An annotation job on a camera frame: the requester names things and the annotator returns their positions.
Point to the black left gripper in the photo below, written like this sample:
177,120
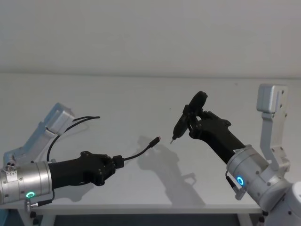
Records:
75,169

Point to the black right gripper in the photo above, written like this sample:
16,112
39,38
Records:
218,134

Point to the black handheld tool silver tip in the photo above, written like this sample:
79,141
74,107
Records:
188,117

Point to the teal blue panel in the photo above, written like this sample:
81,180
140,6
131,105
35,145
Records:
11,217

